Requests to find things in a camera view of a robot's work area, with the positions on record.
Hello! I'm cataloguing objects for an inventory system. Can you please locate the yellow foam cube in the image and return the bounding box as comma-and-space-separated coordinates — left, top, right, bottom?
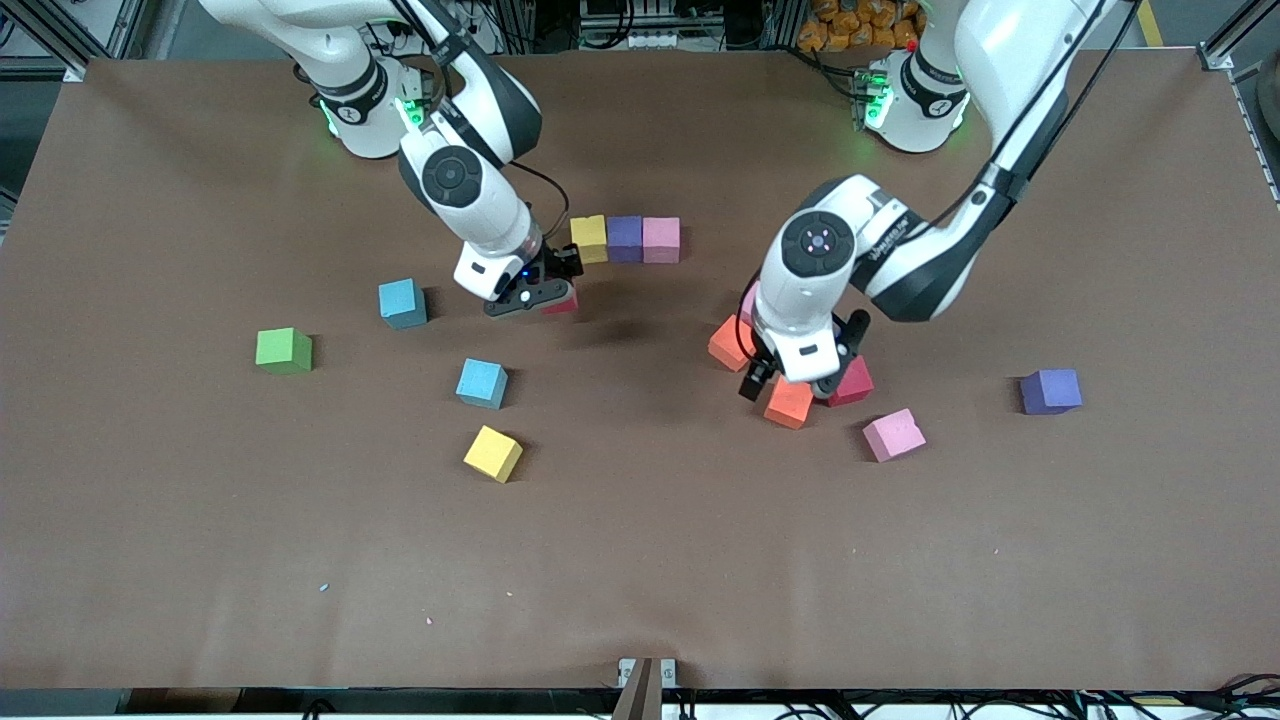
570, 214, 609, 265
463, 425, 524, 484

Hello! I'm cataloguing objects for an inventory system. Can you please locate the purple foam cube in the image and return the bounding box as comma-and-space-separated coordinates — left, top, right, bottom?
606, 215, 645, 264
1020, 368, 1084, 416

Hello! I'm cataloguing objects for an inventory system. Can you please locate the orange foam cube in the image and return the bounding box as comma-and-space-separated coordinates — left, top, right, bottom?
764, 375, 816, 431
708, 314, 761, 373

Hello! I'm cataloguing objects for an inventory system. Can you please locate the cyan foam cube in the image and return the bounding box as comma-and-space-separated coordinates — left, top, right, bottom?
378, 278, 429, 331
456, 358, 509, 411

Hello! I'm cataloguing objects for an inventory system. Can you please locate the pink foam cube with notch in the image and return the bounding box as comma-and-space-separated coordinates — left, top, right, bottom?
862, 407, 927, 464

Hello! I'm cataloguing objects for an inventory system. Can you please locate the paper table cover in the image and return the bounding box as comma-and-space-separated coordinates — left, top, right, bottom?
0, 50, 1280, 691

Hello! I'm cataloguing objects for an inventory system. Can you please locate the green foam cube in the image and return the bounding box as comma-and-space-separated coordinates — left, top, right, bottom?
255, 327, 313, 376

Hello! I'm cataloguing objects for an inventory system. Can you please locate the net bag of oranges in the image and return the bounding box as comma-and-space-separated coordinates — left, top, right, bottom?
798, 0, 921, 53

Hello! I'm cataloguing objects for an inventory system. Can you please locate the grey metal clamp bracket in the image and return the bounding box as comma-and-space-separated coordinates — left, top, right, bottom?
617, 657, 678, 720

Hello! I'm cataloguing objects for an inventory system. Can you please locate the aluminium frame post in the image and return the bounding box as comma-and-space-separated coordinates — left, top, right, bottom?
1198, 0, 1280, 73
0, 0, 151, 83

